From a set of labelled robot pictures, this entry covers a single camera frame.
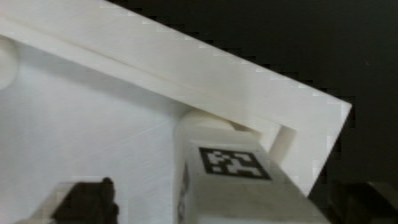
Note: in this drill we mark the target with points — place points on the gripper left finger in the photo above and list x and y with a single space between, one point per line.
80 204

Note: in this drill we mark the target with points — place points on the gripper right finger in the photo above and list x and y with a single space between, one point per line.
363 203

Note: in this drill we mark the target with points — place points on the white square table top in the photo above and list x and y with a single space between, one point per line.
105 75

